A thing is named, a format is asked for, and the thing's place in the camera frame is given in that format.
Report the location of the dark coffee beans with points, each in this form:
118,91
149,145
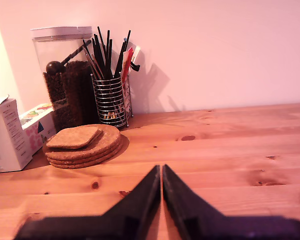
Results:
72,95

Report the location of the dark coffee scoop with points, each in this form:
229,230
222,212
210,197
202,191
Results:
55,67

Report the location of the round cork trivet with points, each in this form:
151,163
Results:
75,166
80,160
110,137

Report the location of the square cork coaster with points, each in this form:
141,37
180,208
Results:
72,137

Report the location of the colourful printed box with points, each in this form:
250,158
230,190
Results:
37,135

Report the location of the red and white paper sleeve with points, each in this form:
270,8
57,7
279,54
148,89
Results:
127,62

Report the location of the white printed carton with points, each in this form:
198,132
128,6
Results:
7,140

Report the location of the black chopstick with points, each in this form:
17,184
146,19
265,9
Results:
120,58
110,57
123,47
98,55
102,45
107,50

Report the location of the brown chopstick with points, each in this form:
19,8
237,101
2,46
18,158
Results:
90,56

